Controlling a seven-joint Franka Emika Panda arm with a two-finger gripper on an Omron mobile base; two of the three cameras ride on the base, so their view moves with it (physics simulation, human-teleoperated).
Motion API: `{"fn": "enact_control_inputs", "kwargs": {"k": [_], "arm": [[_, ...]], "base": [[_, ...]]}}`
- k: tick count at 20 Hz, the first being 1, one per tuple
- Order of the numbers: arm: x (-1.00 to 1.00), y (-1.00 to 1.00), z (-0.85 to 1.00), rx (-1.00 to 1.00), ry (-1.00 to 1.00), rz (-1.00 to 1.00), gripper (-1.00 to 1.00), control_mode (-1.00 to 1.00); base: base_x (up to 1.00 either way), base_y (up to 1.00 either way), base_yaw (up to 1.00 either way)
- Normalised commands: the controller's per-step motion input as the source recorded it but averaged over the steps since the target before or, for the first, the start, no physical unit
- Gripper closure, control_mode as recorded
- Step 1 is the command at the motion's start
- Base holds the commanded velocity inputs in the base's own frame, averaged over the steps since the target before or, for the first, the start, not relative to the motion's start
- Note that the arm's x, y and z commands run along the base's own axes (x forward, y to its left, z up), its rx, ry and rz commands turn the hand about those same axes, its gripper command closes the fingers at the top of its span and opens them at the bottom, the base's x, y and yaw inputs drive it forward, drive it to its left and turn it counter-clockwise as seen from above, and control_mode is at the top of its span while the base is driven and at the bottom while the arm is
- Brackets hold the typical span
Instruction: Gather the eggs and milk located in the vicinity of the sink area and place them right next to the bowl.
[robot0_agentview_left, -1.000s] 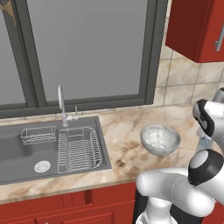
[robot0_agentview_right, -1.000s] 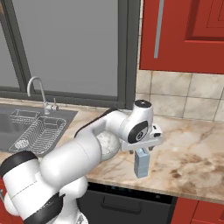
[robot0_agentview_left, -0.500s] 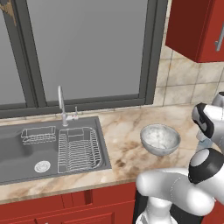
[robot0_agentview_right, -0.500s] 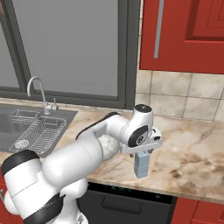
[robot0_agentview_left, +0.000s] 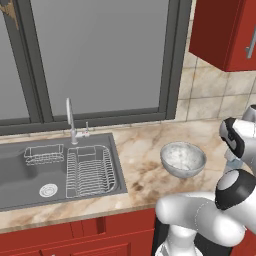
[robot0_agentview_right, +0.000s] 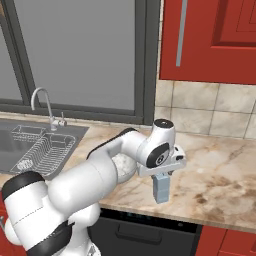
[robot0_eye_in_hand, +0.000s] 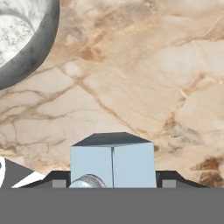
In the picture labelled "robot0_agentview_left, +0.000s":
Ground grey marbled bowl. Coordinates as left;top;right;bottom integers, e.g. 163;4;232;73
159;141;207;179

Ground pale blue milk carton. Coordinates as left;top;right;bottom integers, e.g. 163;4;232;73
227;157;244;170

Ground grey kitchen sink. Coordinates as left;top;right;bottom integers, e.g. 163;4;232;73
0;132;129;213

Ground silver tap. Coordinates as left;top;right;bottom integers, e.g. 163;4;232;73
65;97;91;146

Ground grey framed window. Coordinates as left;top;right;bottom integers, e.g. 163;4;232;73
0;0;193;136

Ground red base cupboards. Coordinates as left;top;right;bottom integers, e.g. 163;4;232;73
0;207;256;256

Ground wire dish rack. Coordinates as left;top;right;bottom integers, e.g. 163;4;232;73
65;144;117;199

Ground small wire sink basket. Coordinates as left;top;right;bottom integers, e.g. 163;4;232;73
23;143;66;167

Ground red wall cupboard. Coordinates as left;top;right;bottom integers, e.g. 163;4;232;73
188;0;256;73

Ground silver cupboard handle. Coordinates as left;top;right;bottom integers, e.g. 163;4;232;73
245;25;256;60

